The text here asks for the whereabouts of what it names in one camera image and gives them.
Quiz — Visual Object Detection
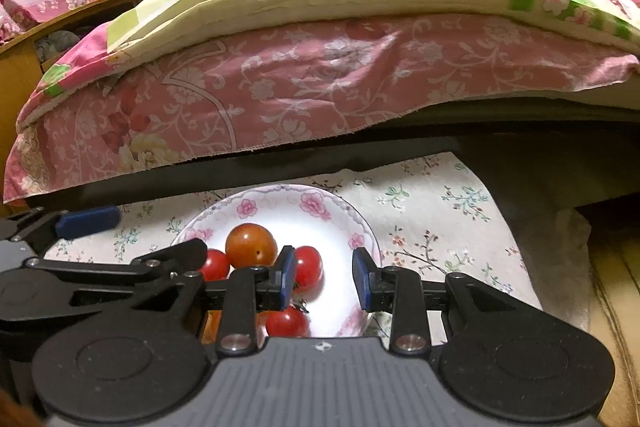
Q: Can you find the pink floral bedsheet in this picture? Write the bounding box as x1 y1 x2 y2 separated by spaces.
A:
2 13 640 204

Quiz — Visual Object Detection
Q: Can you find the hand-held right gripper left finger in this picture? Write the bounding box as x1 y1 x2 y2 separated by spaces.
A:
144 245 297 356

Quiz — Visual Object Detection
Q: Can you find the orange-red round fruit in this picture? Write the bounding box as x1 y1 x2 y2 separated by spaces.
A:
225 223 278 269

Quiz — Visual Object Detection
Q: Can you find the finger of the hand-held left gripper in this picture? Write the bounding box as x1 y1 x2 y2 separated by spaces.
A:
0 205 121 244
22 238 209 310

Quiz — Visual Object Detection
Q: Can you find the wooden headboard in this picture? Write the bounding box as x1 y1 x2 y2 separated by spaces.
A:
0 0 168 75

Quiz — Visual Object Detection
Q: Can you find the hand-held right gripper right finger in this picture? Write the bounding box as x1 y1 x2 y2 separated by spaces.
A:
352 248 527 356

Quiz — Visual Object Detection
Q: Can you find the white floral rimmed plate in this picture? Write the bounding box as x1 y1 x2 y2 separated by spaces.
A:
170 184 384 344

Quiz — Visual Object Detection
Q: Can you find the floral white tablecloth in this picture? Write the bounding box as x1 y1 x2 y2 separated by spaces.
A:
42 151 544 349

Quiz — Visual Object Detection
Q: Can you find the red cherry tomato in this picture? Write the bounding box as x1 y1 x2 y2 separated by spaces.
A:
264 305 311 339
292 245 324 293
200 248 232 282

